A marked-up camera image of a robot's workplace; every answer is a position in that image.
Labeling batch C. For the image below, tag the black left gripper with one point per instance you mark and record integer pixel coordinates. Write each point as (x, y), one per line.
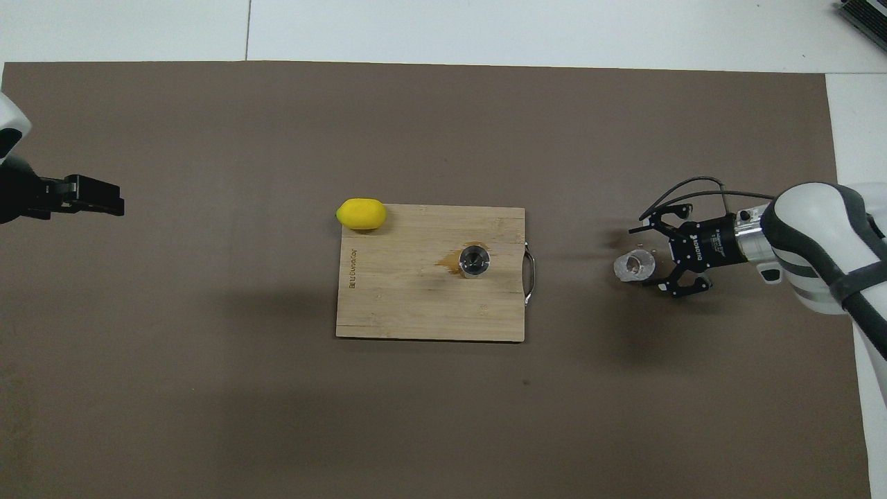
(21, 197)

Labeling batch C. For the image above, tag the brown table mat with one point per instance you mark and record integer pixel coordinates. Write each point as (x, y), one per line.
(208, 138)

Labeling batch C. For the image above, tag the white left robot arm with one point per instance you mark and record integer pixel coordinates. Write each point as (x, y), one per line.
(10, 125)

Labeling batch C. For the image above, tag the wooden cutting board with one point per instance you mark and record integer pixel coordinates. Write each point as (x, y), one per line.
(416, 305)

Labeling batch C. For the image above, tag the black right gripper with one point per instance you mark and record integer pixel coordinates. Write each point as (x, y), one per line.
(707, 242)

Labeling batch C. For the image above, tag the yellow lemon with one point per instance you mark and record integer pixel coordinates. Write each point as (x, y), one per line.
(360, 213)

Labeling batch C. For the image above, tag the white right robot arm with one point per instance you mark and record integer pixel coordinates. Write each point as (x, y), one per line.
(818, 242)

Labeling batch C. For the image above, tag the steel double jigger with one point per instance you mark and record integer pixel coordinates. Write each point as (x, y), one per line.
(475, 260)

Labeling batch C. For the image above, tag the brown liquid spill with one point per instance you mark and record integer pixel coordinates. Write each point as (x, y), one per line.
(447, 263)

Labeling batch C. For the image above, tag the grey ribbed device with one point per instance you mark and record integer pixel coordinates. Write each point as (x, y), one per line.
(870, 17)

